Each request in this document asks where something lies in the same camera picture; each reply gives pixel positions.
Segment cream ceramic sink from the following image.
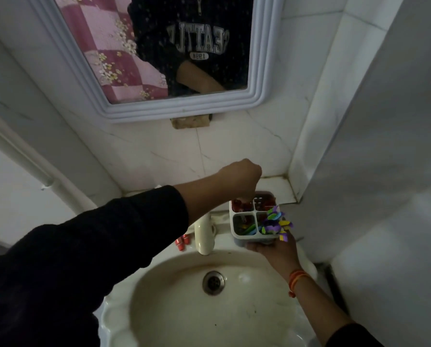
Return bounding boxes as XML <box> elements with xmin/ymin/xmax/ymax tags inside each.
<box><xmin>99</xmin><ymin>209</ymin><xmax>319</xmax><ymax>347</ymax></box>

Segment green blue toothbrush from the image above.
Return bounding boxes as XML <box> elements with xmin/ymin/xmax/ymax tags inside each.
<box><xmin>265</xmin><ymin>206</ymin><xmax>287</xmax><ymax>223</ymax></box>

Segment person's right forearm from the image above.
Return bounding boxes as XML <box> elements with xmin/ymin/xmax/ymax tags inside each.
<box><xmin>291</xmin><ymin>273</ymin><xmax>384</xmax><ymax>347</ymax></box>

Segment person's right hand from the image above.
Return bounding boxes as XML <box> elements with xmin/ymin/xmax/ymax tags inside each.
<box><xmin>245</xmin><ymin>230</ymin><xmax>303</xmax><ymax>281</ymax></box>

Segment white wall pipe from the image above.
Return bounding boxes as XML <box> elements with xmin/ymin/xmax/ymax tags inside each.
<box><xmin>0</xmin><ymin>104</ymin><xmax>97</xmax><ymax>214</ymax></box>

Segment purple yellow toothbrush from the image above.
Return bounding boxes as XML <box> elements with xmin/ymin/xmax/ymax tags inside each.
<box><xmin>262</xmin><ymin>218</ymin><xmax>295</xmax><ymax>243</ymax></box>

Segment metal sink drain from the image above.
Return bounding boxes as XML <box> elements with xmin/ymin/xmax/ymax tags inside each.
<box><xmin>202</xmin><ymin>270</ymin><xmax>226</xmax><ymax>296</ymax></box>

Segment brown block under mirror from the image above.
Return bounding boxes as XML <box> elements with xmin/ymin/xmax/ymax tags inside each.
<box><xmin>170</xmin><ymin>114</ymin><xmax>212</xmax><ymax>130</ymax></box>

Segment white toothbrush holder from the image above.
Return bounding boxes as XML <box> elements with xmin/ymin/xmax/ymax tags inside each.
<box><xmin>229</xmin><ymin>191</ymin><xmax>285</xmax><ymax>248</ymax></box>

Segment red tube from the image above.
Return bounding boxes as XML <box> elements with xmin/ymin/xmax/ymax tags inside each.
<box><xmin>174</xmin><ymin>233</ymin><xmax>192</xmax><ymax>252</ymax></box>

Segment red items in holder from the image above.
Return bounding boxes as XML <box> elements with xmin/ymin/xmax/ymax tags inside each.
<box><xmin>231</xmin><ymin>196</ymin><xmax>277</xmax><ymax>213</ymax></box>

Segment white framed wall mirror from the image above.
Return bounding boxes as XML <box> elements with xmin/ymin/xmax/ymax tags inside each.
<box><xmin>25</xmin><ymin>0</ymin><xmax>285</xmax><ymax>123</ymax></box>

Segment person's left forearm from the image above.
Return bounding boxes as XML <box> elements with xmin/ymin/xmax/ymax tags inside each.
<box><xmin>92</xmin><ymin>170</ymin><xmax>225</xmax><ymax>297</ymax></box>

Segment orange wrist thread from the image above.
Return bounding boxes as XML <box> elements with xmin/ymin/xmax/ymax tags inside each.
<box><xmin>288</xmin><ymin>269</ymin><xmax>310</xmax><ymax>299</ymax></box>

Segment person's left hand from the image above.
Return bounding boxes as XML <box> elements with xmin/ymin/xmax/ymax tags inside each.
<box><xmin>215</xmin><ymin>158</ymin><xmax>263</xmax><ymax>203</ymax></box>

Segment cream sink tap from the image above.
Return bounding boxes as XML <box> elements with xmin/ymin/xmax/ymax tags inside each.
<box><xmin>194</xmin><ymin>212</ymin><xmax>218</xmax><ymax>256</ymax></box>

